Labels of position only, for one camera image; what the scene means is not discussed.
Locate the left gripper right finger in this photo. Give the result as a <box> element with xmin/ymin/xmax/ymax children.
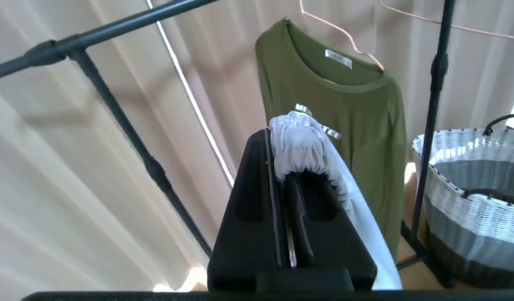
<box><xmin>283</xmin><ymin>171</ymin><xmax>378</xmax><ymax>293</ymax></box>

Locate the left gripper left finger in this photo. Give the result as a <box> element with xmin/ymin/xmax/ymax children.
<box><xmin>206</xmin><ymin>128</ymin><xmax>289</xmax><ymax>293</ymax></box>

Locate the pale grey garment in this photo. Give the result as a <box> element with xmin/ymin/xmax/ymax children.
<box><xmin>267</xmin><ymin>110</ymin><xmax>404</xmax><ymax>292</ymax></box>

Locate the green printed shirt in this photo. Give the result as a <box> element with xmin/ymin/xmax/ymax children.
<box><xmin>255</xmin><ymin>17</ymin><xmax>408</xmax><ymax>260</ymax></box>

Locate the pink clothes hanger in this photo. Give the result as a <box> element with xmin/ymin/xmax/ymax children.
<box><xmin>298</xmin><ymin>0</ymin><xmax>385</xmax><ymax>71</ymax></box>
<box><xmin>379</xmin><ymin>0</ymin><xmax>514</xmax><ymax>42</ymax></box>

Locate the white laundry basket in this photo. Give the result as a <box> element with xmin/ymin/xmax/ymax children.
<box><xmin>410</xmin><ymin>113</ymin><xmax>514</xmax><ymax>289</ymax></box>

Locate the beige curtain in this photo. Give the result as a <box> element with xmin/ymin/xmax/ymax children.
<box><xmin>0</xmin><ymin>0</ymin><xmax>514</xmax><ymax>293</ymax></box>

